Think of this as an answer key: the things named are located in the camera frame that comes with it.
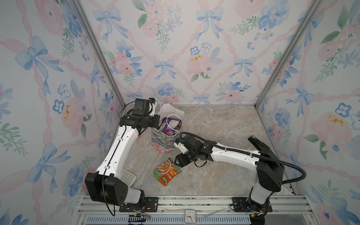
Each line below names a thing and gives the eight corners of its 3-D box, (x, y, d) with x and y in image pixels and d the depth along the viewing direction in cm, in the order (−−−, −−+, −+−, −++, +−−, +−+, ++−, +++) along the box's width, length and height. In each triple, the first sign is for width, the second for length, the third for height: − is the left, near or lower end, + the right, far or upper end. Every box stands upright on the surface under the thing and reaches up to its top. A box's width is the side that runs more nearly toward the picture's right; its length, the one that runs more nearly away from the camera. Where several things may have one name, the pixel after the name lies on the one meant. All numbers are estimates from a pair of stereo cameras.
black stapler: (260, 151, 96) (263, 147, 93) (247, 139, 102) (250, 136, 98) (263, 148, 98) (266, 145, 94) (250, 137, 103) (253, 134, 100)
